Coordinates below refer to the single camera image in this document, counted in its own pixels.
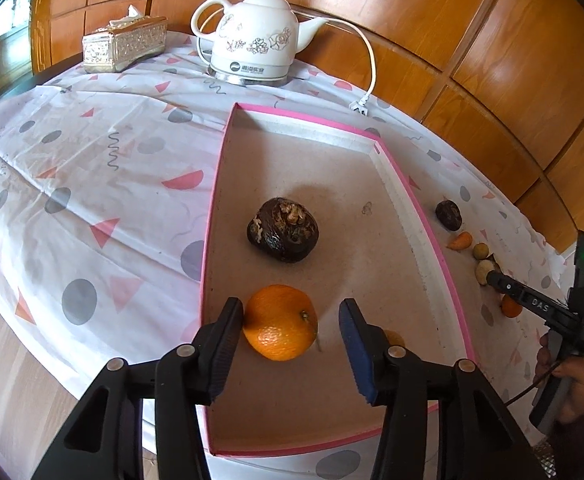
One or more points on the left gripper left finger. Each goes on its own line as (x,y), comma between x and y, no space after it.
(102,436)

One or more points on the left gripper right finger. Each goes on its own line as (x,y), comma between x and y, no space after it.
(478,438)

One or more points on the small orange tangerine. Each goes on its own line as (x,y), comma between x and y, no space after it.
(509,307)

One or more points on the eggplant piece long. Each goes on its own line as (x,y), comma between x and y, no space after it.
(482,268)

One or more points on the small yellow potato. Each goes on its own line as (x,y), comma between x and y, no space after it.
(481,251)

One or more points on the orange carrot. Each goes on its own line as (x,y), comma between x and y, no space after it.
(462,241)

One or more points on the dark wrinkled fruit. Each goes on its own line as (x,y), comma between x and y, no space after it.
(448,213)
(284,230)

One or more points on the large orange with stem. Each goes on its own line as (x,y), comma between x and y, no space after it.
(280,322)

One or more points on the person's right hand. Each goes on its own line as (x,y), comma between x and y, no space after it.
(573,405)

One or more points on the pink rimmed cardboard box lid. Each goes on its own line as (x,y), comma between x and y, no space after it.
(376,245)

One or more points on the white patterned tablecloth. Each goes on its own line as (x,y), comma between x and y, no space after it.
(105,184)

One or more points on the silver ornate tissue box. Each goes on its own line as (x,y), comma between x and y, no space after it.
(124,41)

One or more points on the white ceramic electric kettle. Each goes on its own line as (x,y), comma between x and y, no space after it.
(255,41)

